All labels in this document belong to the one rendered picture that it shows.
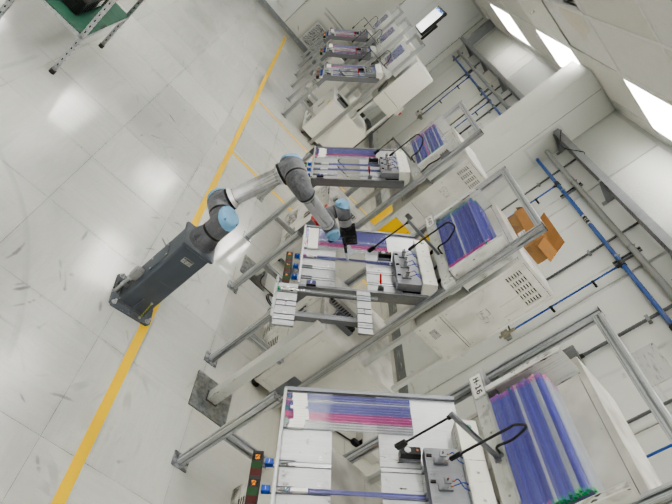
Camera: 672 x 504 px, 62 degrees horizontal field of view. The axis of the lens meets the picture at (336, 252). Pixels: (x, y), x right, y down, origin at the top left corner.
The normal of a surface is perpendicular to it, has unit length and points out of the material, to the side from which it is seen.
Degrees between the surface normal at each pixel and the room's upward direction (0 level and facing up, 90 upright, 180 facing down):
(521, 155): 90
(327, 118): 90
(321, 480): 44
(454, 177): 90
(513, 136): 90
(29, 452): 0
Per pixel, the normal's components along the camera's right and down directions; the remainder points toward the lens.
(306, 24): -0.01, 0.51
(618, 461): -0.66, -0.65
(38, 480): 0.75, -0.57
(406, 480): 0.07, -0.86
